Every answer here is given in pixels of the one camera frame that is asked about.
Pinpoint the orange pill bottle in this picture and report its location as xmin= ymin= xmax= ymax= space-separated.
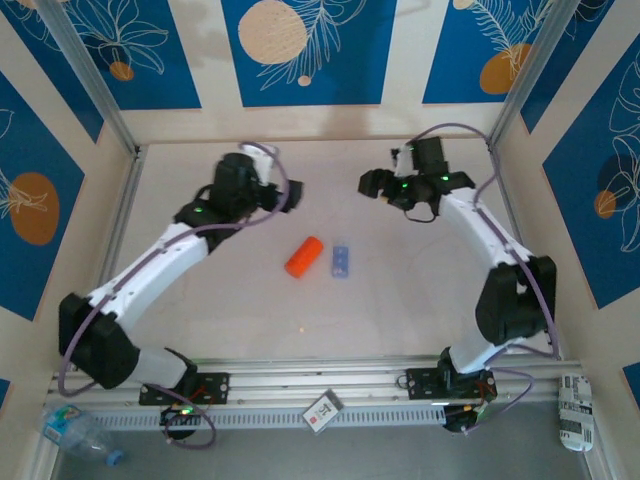
xmin=284 ymin=235 xmax=326 ymax=279

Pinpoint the blue pill organizer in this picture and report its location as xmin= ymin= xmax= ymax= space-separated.
xmin=330 ymin=243 xmax=353 ymax=281

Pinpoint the white card with red tag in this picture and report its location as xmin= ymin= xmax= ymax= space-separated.
xmin=302 ymin=389 xmax=345 ymax=432

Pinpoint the small controller board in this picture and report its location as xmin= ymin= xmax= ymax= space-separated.
xmin=442 ymin=402 xmax=490 ymax=435
xmin=158 ymin=403 xmax=207 ymax=427

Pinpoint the clear plastic water bottle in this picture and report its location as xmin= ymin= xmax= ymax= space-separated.
xmin=33 ymin=402 xmax=125 ymax=469

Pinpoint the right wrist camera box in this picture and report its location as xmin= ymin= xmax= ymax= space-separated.
xmin=390 ymin=144 xmax=417 ymax=177

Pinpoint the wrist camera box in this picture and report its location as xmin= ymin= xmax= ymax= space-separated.
xmin=390 ymin=144 xmax=417 ymax=177
xmin=242 ymin=143 xmax=280 ymax=182

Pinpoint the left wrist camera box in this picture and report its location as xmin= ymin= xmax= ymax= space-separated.
xmin=242 ymin=143 xmax=280 ymax=182

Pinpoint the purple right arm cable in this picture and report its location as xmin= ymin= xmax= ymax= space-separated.
xmin=409 ymin=123 xmax=561 ymax=437

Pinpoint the aluminium side rail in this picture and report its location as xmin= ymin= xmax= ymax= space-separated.
xmin=73 ymin=144 xmax=147 ymax=372
xmin=485 ymin=142 xmax=560 ymax=360

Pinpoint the aluminium corner post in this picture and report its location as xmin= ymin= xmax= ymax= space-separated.
xmin=485 ymin=0 xmax=586 ymax=151
xmin=35 ymin=0 xmax=141 ymax=157

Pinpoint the aluminium base frame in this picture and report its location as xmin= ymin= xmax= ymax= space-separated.
xmin=47 ymin=355 xmax=584 ymax=409

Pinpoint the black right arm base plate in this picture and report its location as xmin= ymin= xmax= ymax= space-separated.
xmin=405 ymin=367 xmax=497 ymax=401

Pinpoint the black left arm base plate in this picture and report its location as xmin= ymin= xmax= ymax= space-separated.
xmin=138 ymin=371 xmax=231 ymax=406

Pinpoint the grey slotted cable duct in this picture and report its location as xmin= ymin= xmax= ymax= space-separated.
xmin=89 ymin=405 xmax=447 ymax=432

